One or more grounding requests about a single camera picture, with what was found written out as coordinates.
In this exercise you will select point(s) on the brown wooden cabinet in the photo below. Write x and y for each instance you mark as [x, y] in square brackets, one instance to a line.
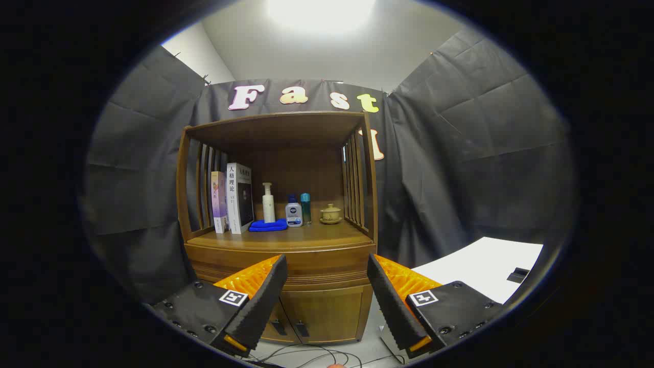
[286, 128]

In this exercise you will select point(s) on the slim teal bottle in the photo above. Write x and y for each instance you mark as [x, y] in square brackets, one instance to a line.
[306, 209]

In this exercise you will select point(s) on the purple book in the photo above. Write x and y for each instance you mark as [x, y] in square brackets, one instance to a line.
[218, 204]

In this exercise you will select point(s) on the brown wooden drawer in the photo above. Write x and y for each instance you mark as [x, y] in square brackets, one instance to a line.
[327, 260]

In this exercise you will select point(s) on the blue folded cloth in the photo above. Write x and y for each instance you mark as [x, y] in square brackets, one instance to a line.
[268, 226]

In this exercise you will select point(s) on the wooden cabinet door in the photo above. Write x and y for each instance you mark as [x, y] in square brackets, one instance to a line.
[332, 312]
[277, 311]

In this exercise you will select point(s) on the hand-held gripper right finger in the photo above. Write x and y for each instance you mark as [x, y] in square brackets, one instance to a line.
[391, 306]

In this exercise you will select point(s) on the beige lidded tea cup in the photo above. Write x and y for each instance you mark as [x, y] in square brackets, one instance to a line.
[331, 213]

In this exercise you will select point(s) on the white bottle blue cap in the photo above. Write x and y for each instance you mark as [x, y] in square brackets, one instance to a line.
[294, 214]

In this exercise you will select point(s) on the white pump bottle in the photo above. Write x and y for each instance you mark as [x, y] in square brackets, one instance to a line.
[269, 209]

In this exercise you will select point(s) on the thick white book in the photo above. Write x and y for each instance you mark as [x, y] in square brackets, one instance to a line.
[234, 204]

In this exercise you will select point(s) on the small black flat object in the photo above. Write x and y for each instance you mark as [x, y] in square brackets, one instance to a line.
[518, 275]

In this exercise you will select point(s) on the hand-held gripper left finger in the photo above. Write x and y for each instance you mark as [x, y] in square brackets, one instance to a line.
[265, 301]

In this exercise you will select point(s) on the wooden countertop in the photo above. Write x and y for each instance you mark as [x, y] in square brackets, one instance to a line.
[317, 236]

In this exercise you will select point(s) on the white table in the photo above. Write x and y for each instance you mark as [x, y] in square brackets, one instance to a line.
[475, 266]

